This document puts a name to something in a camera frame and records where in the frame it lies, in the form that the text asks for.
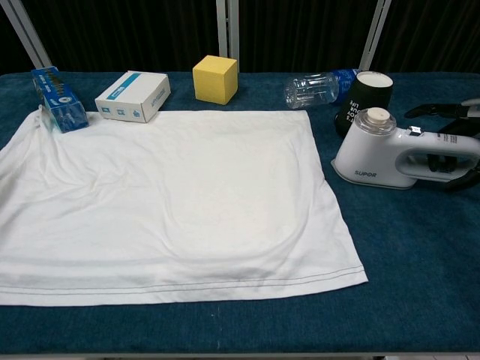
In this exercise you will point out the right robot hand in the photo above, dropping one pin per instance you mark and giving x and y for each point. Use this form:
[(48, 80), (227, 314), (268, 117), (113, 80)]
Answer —
[(450, 109)]

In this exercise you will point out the white handheld steam iron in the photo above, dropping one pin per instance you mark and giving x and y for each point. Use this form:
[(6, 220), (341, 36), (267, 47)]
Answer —
[(367, 157)]

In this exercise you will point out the white cloth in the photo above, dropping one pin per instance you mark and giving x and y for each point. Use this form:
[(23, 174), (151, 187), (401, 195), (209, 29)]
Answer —
[(168, 210)]

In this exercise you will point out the black paper cup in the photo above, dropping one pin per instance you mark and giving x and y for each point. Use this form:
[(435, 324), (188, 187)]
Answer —
[(369, 93)]

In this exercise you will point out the clear plastic bottle blue label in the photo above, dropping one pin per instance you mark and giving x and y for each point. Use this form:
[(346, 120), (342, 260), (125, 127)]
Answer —
[(311, 90)]

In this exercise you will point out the dark blue table mat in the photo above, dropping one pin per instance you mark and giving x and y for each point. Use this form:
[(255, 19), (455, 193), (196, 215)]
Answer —
[(405, 262)]

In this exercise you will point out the yellow foam cube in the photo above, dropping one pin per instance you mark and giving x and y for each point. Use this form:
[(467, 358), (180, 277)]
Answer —
[(213, 80)]

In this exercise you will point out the white box with blue stripe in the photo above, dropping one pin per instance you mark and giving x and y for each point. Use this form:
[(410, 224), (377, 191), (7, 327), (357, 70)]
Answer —
[(131, 93)]

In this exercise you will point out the black pleated curtain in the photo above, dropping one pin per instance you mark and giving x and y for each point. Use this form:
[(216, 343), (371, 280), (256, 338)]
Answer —
[(112, 33)]

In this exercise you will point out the blue printed carton box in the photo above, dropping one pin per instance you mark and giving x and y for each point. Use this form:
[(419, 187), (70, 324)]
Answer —
[(56, 97)]

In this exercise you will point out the grey aluminium frame post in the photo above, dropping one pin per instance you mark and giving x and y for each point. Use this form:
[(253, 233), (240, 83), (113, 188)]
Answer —
[(26, 33), (227, 33), (377, 33)]

